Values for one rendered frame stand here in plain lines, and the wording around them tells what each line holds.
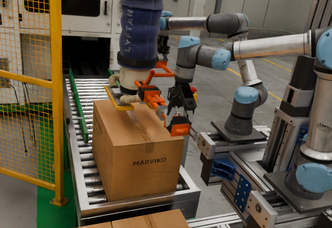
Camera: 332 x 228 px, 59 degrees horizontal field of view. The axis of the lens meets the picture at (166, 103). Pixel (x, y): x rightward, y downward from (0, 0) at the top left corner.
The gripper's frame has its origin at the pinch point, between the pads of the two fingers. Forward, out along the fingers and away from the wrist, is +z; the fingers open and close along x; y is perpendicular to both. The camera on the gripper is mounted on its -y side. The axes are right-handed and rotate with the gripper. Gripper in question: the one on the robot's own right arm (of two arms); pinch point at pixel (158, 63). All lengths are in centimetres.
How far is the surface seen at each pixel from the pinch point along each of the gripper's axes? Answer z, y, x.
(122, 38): -23, 32, -36
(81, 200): 60, 56, -59
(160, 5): -42, 39, -19
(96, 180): 66, 34, -47
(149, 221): 65, 75, -26
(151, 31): -29, 40, -23
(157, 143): 26, 60, -21
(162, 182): 53, 61, -15
